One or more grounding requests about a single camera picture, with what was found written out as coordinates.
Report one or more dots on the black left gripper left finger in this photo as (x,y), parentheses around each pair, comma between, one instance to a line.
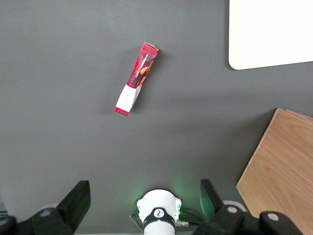
(71,210)

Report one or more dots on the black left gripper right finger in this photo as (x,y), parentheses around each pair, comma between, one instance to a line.
(230,215)

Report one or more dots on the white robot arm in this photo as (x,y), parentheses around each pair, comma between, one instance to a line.
(159,213)

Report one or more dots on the red cookie box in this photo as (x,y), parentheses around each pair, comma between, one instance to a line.
(137,78)

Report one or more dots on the white tray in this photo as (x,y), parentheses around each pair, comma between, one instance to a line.
(270,33)

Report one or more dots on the wooden board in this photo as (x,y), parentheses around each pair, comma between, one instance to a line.
(281,176)

